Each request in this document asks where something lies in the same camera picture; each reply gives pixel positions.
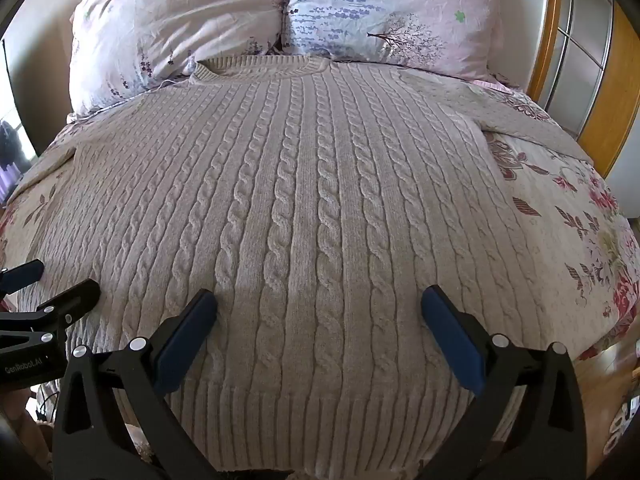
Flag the pale blue floral pillow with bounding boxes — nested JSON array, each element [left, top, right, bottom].
[[285, 0, 506, 83]]

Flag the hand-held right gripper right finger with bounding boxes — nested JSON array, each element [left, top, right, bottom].
[[421, 285, 588, 480]]

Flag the beige cable knit sweater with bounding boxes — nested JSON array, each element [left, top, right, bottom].
[[17, 55, 596, 476]]

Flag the pink floral pillow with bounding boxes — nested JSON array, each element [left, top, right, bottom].
[[67, 0, 288, 118]]

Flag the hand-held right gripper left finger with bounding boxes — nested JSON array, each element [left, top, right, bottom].
[[52, 289, 221, 480]]

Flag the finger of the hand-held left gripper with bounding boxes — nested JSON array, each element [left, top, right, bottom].
[[0, 259, 45, 297], [0, 279, 102, 348]]

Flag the wooden framed glass door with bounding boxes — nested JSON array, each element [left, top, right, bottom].
[[527, 0, 640, 178]]

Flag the cream floral bed sheet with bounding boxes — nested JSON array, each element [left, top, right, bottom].
[[0, 75, 640, 461]]

